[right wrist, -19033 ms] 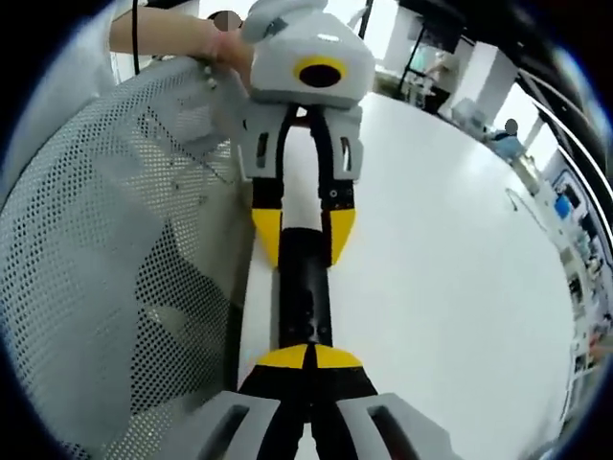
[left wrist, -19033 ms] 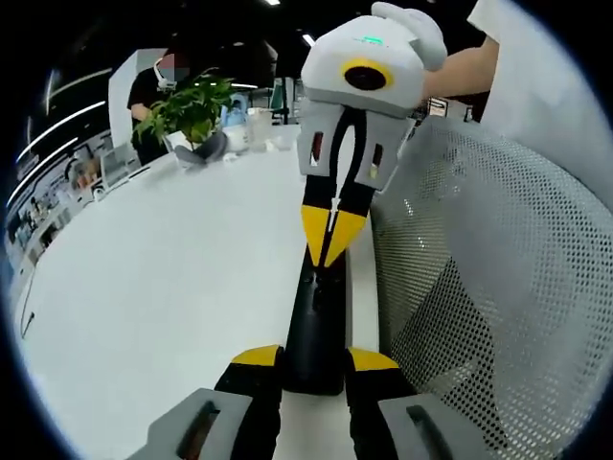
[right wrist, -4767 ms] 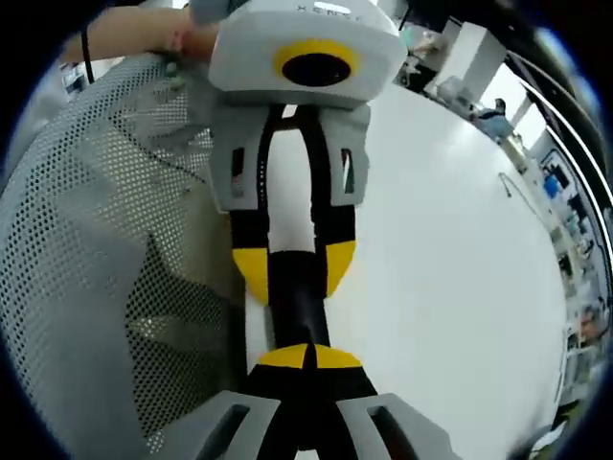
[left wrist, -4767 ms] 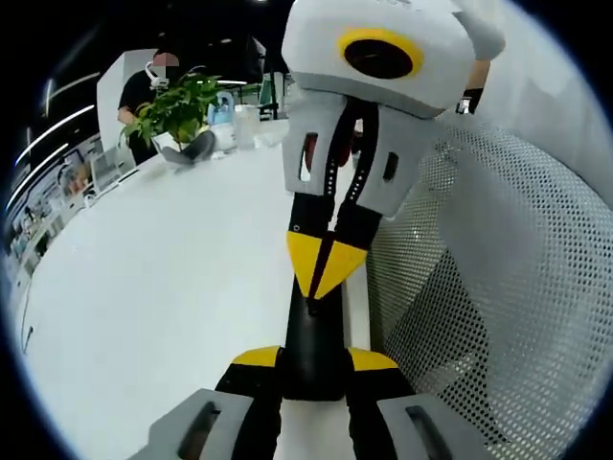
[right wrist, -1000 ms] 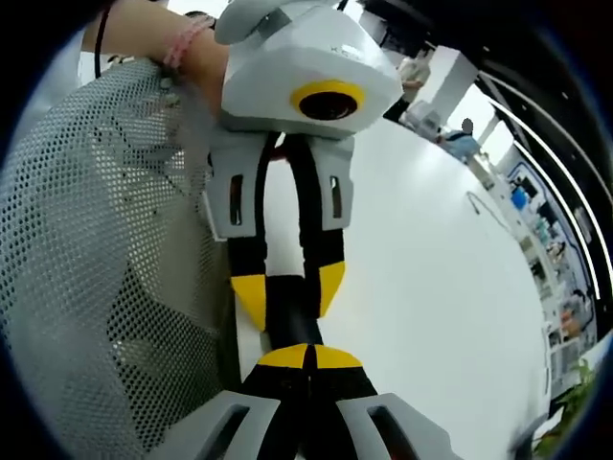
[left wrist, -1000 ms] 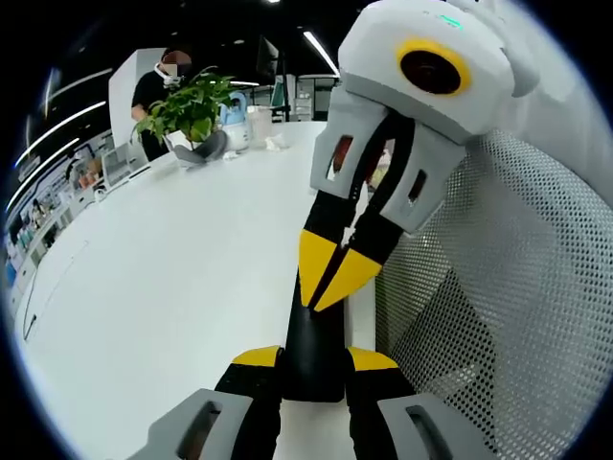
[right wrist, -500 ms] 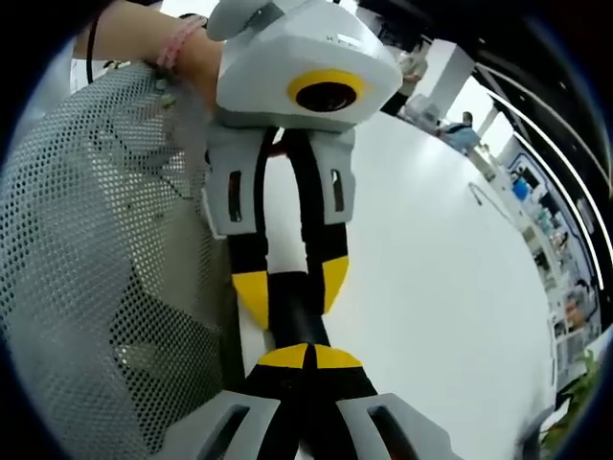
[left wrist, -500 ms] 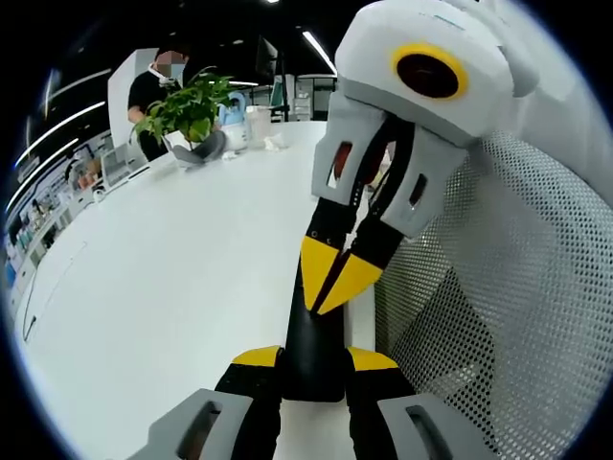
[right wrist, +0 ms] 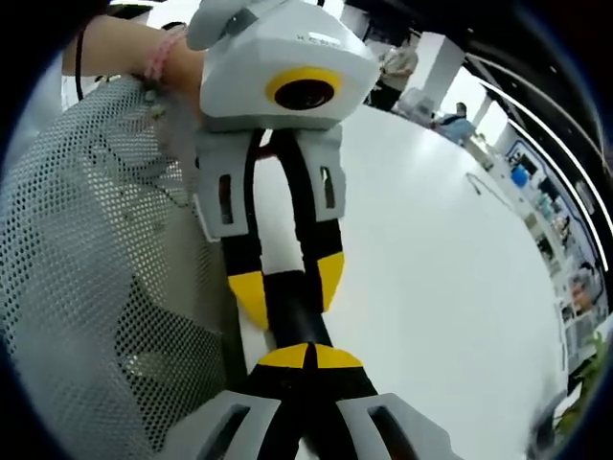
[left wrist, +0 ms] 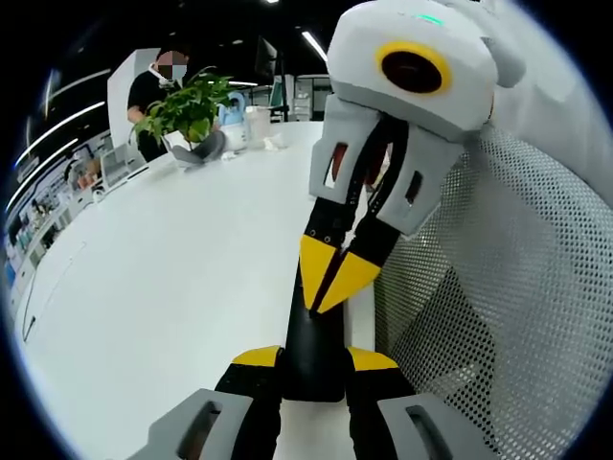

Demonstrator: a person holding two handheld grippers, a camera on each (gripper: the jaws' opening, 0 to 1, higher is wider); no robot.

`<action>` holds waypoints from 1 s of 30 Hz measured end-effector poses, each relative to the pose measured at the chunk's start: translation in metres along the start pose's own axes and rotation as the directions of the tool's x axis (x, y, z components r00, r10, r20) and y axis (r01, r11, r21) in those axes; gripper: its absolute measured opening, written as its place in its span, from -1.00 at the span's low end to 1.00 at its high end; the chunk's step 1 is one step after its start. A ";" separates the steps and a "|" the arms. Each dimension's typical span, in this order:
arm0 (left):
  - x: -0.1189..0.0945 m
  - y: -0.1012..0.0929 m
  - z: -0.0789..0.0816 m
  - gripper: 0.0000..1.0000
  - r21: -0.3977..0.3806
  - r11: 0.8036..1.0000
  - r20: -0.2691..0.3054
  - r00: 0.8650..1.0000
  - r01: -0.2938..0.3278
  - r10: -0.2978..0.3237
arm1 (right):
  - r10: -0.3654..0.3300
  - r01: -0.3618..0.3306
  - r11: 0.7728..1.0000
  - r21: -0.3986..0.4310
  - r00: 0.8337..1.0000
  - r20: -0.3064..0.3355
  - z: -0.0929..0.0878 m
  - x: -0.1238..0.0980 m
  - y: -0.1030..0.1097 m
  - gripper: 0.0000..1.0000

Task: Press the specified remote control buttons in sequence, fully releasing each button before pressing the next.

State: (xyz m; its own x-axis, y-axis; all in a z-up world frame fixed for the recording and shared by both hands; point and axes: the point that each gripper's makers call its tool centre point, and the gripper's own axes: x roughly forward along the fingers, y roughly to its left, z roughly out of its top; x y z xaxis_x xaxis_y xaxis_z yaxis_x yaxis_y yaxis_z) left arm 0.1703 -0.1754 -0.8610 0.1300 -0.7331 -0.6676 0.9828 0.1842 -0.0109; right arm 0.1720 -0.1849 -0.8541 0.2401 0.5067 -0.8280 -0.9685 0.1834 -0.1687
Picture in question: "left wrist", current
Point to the green potted plant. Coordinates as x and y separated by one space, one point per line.
187 110

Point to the grey mesh office chair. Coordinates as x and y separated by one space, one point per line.
503 311

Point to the green board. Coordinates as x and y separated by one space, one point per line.
279 93

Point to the black remote control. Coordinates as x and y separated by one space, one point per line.
313 354

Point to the ceiling light strip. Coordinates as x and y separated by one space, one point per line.
62 129
79 85
43 172
314 46

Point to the grey neck pillow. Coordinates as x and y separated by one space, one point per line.
206 148

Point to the small crumpled white tissue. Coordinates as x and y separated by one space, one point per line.
227 155

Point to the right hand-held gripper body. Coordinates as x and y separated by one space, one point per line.
460 96

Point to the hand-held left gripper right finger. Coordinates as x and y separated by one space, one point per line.
407 426

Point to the clear plastic cup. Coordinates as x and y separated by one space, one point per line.
257 127

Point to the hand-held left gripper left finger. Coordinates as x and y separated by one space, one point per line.
211 421

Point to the blue white water jug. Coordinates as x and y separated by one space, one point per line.
234 131

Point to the white office chair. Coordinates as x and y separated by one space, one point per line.
122 167

